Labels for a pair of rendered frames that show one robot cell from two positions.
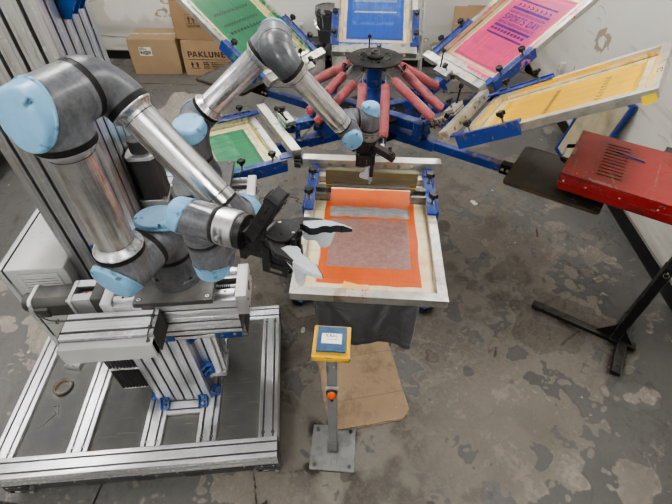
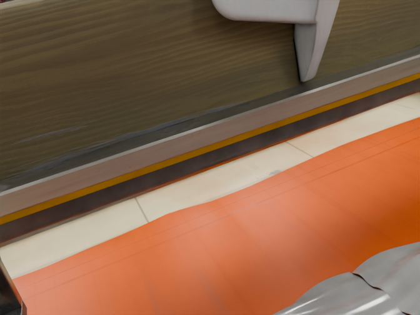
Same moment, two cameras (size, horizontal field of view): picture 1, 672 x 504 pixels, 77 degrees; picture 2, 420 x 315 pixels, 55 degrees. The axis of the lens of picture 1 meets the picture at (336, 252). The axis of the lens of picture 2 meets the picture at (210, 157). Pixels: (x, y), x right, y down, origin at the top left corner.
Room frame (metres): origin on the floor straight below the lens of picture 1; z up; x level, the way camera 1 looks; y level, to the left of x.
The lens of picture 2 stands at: (1.40, -0.02, 1.14)
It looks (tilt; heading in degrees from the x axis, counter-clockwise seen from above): 26 degrees down; 338
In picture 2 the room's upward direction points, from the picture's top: 12 degrees counter-clockwise
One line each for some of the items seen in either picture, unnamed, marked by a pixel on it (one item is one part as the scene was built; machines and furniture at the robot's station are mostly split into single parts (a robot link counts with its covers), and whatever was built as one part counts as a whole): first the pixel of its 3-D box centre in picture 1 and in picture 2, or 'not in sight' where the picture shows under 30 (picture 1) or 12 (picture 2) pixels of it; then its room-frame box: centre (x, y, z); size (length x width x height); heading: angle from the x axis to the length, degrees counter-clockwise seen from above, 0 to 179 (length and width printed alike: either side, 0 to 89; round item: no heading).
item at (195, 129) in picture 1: (191, 137); not in sight; (1.36, 0.51, 1.42); 0.13 x 0.12 x 0.14; 8
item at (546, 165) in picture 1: (475, 156); not in sight; (2.05, -0.77, 0.91); 1.34 x 0.40 x 0.08; 56
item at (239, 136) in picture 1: (223, 135); not in sight; (2.03, 0.60, 1.05); 1.08 x 0.61 x 0.23; 116
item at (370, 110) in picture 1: (369, 116); not in sight; (1.58, -0.13, 1.39); 0.09 x 0.08 x 0.11; 98
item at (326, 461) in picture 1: (332, 404); not in sight; (0.82, 0.01, 0.48); 0.22 x 0.22 x 0.96; 86
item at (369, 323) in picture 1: (365, 316); not in sight; (1.08, -0.12, 0.74); 0.45 x 0.03 x 0.43; 86
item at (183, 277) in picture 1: (174, 261); not in sight; (0.86, 0.47, 1.31); 0.15 x 0.15 x 0.10
